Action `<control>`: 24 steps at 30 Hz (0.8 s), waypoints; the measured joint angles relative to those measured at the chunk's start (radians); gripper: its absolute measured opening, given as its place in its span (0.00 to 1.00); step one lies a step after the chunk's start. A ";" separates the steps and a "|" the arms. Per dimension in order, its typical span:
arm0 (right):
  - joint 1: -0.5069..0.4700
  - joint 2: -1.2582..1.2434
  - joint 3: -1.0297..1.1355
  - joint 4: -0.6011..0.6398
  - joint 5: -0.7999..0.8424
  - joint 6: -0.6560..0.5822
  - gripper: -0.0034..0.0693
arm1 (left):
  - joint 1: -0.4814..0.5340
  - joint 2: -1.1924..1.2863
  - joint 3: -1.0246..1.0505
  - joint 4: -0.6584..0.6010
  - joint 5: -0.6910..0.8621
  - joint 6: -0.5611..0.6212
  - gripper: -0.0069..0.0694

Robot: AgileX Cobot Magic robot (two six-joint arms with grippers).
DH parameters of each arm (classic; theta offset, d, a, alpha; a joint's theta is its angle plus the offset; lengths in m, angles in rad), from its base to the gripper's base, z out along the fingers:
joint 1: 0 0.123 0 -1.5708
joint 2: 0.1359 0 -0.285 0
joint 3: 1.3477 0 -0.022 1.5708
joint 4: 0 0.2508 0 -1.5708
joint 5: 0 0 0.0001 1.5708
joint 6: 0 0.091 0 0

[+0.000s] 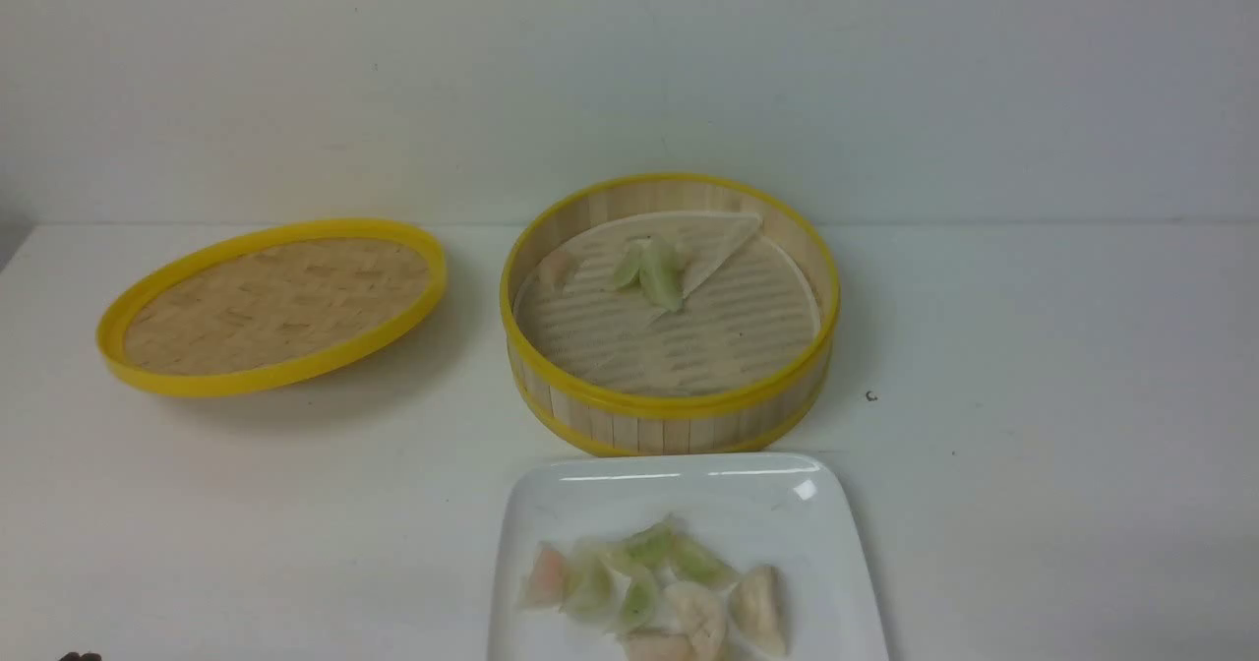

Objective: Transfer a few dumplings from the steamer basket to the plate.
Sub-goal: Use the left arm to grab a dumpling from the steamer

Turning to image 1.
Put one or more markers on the yellow rimmed bamboo steamer lid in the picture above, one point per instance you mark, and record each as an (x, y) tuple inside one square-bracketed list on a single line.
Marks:
[(273, 307)]

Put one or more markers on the pink dumpling plate bottom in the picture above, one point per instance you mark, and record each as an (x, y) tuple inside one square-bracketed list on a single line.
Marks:
[(656, 646)]

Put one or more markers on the green dumpling plate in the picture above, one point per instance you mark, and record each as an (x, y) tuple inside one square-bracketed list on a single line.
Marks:
[(639, 605), (645, 549), (693, 562), (589, 587)]

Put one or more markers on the pale pink dumpling in steamer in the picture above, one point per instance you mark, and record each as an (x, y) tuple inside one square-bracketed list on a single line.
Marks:
[(556, 269)]

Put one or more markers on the green dumpling plate lower middle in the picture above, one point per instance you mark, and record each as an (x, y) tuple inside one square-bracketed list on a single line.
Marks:
[(639, 605)]

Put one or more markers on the white steamer liner paper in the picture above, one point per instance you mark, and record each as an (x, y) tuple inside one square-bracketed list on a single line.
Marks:
[(748, 311)]

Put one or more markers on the yellow rimmed bamboo steamer basket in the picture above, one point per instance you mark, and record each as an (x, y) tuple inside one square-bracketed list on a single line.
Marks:
[(611, 423)]

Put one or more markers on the white dumpling plate centre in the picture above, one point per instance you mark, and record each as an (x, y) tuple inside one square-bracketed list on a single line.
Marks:
[(701, 617)]

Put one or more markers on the green dumpling plate centre right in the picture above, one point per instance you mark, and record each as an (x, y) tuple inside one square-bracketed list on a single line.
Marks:
[(693, 562)]

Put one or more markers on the pink dumpling plate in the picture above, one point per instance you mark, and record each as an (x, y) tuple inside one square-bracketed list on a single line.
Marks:
[(656, 646), (544, 586)]

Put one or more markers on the green dumpling plate top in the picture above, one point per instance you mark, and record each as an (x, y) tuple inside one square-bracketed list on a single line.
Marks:
[(645, 549)]

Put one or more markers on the green dumpling plate left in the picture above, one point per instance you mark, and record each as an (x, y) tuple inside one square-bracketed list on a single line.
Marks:
[(589, 587)]

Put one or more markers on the pink dumpling plate left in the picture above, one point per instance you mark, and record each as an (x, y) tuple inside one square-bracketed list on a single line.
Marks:
[(544, 586)]

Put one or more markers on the green dumpling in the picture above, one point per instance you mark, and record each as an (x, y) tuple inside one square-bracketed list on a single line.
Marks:
[(655, 266)]

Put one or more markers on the white square plate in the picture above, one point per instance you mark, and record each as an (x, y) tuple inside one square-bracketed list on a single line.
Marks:
[(762, 509)]

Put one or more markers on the tan dumpling plate right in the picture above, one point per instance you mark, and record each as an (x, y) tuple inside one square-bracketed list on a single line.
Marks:
[(756, 608)]

